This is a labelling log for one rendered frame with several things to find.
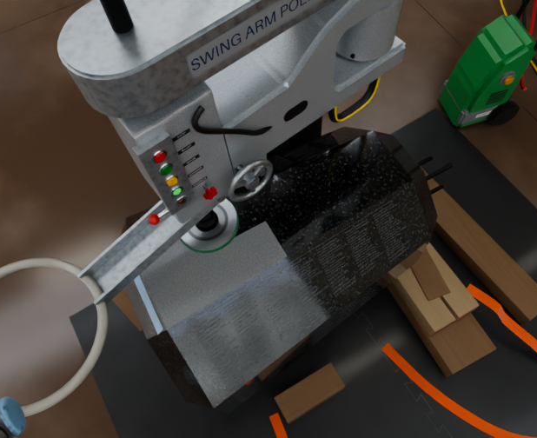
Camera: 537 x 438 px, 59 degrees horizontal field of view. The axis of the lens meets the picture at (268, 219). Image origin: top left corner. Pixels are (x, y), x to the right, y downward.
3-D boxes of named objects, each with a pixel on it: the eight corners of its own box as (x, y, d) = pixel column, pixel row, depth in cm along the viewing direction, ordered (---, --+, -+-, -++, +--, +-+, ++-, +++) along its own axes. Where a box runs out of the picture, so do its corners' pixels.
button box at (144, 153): (191, 192, 125) (163, 127, 100) (197, 199, 124) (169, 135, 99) (166, 209, 124) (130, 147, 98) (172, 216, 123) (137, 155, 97)
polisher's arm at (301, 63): (357, 51, 166) (376, -92, 122) (404, 89, 157) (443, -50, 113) (182, 165, 150) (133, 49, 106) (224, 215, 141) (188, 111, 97)
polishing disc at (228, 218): (223, 258, 159) (222, 257, 158) (167, 239, 163) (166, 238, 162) (246, 205, 167) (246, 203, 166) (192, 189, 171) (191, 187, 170)
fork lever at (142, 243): (238, 129, 153) (233, 122, 149) (275, 168, 146) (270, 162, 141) (82, 269, 155) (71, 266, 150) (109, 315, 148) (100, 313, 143)
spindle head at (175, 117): (240, 117, 152) (216, -1, 112) (281, 162, 143) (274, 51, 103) (144, 179, 144) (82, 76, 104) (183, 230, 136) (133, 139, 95)
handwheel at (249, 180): (256, 160, 141) (251, 130, 128) (276, 182, 137) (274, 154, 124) (215, 189, 138) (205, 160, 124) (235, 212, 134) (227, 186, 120)
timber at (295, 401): (288, 424, 215) (288, 422, 204) (275, 400, 220) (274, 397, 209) (343, 388, 220) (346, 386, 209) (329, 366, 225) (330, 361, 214)
